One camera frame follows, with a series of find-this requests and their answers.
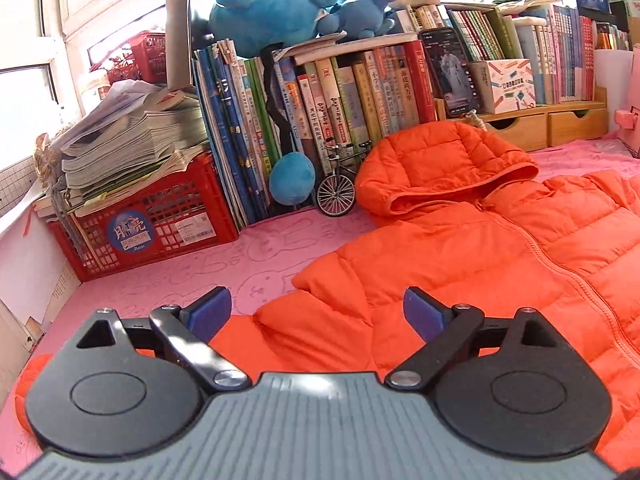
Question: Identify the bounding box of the row of tall thin books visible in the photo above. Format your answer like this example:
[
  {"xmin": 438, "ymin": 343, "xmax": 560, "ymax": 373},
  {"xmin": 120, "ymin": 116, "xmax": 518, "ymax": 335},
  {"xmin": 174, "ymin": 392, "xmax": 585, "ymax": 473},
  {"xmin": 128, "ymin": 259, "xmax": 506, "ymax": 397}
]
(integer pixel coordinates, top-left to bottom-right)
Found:
[{"xmin": 192, "ymin": 40, "xmax": 281, "ymax": 228}]

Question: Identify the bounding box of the row of shiny small books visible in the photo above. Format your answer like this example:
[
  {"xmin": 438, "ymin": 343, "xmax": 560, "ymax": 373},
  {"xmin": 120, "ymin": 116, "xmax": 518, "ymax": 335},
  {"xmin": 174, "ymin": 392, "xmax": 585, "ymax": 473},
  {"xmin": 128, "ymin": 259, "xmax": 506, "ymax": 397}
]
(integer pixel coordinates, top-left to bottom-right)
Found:
[{"xmin": 595, "ymin": 22, "xmax": 632, "ymax": 52}]

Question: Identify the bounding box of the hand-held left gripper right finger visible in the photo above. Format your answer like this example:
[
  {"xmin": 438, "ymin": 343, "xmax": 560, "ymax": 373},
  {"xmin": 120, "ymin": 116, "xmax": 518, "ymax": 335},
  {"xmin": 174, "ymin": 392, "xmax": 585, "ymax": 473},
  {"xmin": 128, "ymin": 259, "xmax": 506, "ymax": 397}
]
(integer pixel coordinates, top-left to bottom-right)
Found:
[{"xmin": 385, "ymin": 286, "xmax": 571, "ymax": 391}]

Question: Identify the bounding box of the black strap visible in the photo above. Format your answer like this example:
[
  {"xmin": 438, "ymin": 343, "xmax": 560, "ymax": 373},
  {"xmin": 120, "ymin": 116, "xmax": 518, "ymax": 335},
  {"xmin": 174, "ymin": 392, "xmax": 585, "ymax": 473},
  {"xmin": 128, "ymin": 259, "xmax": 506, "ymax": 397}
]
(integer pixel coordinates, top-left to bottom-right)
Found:
[{"xmin": 260, "ymin": 47, "xmax": 306, "ymax": 156}]

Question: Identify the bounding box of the miniature bicycle model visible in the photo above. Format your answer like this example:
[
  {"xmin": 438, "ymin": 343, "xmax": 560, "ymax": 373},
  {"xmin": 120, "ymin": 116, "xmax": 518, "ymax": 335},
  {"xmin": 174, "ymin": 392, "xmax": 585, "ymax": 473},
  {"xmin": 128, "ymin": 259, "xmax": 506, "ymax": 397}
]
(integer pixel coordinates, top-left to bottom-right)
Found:
[{"xmin": 316, "ymin": 139, "xmax": 373, "ymax": 218}]

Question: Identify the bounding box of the blue plush ball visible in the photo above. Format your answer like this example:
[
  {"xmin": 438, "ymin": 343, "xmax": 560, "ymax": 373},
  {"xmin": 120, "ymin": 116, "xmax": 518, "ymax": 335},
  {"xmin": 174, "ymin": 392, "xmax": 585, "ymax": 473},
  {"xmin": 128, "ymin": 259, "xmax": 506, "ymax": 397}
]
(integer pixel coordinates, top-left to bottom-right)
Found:
[{"xmin": 270, "ymin": 151, "xmax": 317, "ymax": 206}]

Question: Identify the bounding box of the small red plastic basket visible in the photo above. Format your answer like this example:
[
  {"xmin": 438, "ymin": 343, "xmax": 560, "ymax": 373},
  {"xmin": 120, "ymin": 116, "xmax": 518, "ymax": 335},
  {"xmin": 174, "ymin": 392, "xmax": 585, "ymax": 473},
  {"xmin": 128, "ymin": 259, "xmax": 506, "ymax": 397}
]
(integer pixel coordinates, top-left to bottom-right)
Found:
[{"xmin": 107, "ymin": 31, "xmax": 168, "ymax": 85}]

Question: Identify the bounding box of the large red plastic crate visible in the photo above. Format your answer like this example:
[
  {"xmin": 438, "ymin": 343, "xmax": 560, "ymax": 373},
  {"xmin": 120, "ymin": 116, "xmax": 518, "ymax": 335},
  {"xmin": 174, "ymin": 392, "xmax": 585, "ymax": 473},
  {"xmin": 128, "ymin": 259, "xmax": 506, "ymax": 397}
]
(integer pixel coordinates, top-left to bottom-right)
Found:
[{"xmin": 47, "ymin": 150, "xmax": 240, "ymax": 282}]

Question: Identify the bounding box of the white printed cardboard box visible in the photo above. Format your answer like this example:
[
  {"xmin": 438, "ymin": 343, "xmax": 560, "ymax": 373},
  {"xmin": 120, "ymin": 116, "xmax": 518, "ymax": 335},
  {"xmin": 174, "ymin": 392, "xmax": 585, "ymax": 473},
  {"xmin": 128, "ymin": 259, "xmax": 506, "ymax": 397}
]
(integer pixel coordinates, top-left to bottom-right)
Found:
[{"xmin": 470, "ymin": 59, "xmax": 537, "ymax": 115}]

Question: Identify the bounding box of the wooden drawer organizer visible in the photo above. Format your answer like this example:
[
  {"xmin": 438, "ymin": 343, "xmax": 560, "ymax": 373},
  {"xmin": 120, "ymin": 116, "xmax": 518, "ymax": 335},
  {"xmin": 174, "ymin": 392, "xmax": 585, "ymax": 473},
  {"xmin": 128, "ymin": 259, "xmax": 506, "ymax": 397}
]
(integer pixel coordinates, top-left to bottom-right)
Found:
[{"xmin": 434, "ymin": 87, "xmax": 608, "ymax": 153}]

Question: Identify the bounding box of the pink house-shaped toy case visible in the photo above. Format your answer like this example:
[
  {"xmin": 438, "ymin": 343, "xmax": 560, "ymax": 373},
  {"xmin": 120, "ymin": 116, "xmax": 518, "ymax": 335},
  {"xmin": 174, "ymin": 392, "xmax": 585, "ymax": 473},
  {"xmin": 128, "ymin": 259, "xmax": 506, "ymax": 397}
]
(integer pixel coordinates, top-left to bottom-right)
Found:
[{"xmin": 615, "ymin": 107, "xmax": 640, "ymax": 158}]

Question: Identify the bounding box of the white window frame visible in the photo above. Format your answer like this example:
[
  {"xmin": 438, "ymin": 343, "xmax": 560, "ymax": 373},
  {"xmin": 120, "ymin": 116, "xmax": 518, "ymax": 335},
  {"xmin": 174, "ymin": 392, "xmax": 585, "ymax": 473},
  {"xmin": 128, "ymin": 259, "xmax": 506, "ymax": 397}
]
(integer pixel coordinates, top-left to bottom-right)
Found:
[{"xmin": 0, "ymin": 0, "xmax": 171, "ymax": 176}]

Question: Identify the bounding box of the grey flat board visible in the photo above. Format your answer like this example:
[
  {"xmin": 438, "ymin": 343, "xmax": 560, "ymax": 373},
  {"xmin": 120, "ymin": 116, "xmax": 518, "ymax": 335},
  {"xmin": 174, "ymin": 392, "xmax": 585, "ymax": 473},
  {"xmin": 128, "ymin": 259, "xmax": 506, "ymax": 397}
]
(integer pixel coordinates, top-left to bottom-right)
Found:
[{"xmin": 165, "ymin": 0, "xmax": 195, "ymax": 92}]

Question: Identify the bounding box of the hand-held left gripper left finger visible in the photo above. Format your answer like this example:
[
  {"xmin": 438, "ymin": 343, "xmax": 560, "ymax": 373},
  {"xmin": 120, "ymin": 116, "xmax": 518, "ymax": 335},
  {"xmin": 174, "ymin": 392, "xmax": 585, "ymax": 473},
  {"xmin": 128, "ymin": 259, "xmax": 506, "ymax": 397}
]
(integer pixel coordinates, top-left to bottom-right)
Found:
[{"xmin": 75, "ymin": 286, "xmax": 251, "ymax": 393}]

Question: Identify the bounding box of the blue dolphin plush toy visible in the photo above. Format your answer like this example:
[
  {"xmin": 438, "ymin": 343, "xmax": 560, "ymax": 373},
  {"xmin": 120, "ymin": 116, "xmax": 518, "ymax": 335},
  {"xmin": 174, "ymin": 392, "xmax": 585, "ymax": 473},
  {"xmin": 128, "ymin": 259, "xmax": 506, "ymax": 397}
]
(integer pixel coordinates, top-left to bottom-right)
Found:
[{"xmin": 210, "ymin": 0, "xmax": 341, "ymax": 56}]

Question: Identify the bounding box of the row of thick paperback books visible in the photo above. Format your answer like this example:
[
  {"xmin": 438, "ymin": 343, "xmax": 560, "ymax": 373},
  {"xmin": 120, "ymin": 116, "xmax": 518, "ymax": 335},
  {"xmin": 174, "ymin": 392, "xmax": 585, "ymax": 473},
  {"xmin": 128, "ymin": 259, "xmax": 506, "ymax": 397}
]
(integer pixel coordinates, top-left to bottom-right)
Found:
[{"xmin": 272, "ymin": 40, "xmax": 436, "ymax": 171}]

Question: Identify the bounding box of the stack of paper workbooks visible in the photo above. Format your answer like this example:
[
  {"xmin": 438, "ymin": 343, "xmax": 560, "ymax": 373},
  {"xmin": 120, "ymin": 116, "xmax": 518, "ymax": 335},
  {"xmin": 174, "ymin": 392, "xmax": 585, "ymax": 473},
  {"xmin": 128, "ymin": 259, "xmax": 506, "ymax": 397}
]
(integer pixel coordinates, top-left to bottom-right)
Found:
[{"xmin": 32, "ymin": 80, "xmax": 211, "ymax": 221}]

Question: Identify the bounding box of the orange puffer jacket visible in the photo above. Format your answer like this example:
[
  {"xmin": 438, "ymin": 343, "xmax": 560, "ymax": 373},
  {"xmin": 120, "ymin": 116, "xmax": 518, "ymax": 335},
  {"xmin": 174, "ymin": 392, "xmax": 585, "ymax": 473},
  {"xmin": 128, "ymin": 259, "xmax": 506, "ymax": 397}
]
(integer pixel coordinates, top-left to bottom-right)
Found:
[{"xmin": 12, "ymin": 121, "xmax": 640, "ymax": 471}]

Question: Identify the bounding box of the row of pastel and red books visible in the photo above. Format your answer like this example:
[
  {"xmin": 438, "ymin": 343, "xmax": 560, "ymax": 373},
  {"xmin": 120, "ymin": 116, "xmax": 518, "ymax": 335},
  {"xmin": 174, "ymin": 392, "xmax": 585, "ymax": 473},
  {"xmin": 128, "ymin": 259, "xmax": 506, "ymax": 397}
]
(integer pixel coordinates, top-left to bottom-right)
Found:
[{"xmin": 515, "ymin": 4, "xmax": 598, "ymax": 106}]

